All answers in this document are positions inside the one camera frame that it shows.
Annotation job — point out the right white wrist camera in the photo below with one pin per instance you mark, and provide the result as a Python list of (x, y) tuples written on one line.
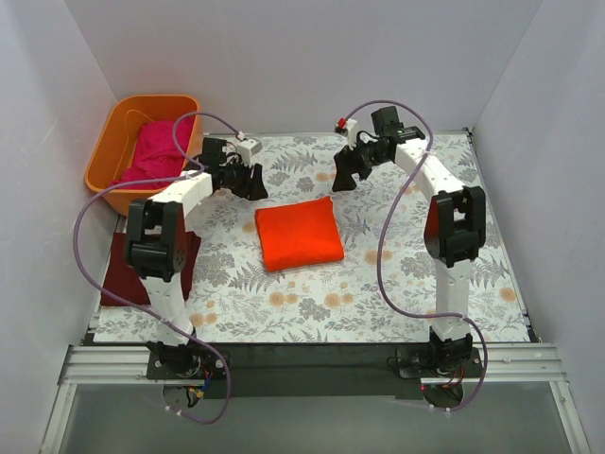
[(348, 128)]

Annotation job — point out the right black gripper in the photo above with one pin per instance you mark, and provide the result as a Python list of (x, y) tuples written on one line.
[(349, 161)]

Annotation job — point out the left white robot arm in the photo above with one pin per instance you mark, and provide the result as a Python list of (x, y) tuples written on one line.
[(157, 245)]

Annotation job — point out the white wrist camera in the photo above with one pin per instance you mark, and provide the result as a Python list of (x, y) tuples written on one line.
[(248, 149), (348, 128)]

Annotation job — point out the pink t shirt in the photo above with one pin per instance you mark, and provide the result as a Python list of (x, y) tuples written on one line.
[(155, 157)]

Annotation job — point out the folded dark red t shirt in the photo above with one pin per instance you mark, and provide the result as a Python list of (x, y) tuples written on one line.
[(122, 280)]

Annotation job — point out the orange plastic basket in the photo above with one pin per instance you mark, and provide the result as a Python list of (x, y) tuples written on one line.
[(116, 144)]

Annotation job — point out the orange t shirt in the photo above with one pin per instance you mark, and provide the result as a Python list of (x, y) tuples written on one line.
[(298, 235)]

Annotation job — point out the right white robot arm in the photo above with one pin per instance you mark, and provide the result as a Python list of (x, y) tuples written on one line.
[(454, 231)]

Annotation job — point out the floral table mat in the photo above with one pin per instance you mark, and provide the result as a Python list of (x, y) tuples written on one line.
[(234, 299)]

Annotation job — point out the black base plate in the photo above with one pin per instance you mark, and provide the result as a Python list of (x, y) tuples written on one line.
[(306, 369)]

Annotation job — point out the aluminium frame rail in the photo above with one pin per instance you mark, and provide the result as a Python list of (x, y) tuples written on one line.
[(132, 364)]

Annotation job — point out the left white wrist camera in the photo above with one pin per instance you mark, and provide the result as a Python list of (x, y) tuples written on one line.
[(248, 149)]

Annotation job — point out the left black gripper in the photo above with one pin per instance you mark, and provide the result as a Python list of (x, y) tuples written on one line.
[(250, 177)]

